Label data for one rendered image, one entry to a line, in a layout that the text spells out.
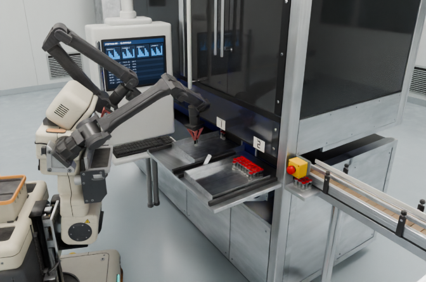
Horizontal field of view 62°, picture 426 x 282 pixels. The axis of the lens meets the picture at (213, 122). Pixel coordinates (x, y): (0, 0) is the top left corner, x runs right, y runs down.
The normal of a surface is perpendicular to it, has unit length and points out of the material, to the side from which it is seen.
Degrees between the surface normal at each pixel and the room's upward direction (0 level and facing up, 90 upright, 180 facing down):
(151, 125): 90
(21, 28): 90
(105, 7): 90
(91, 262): 0
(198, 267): 0
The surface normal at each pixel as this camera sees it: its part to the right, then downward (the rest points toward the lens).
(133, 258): 0.01, -0.93
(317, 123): 0.56, 0.31
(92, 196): 0.19, 0.36
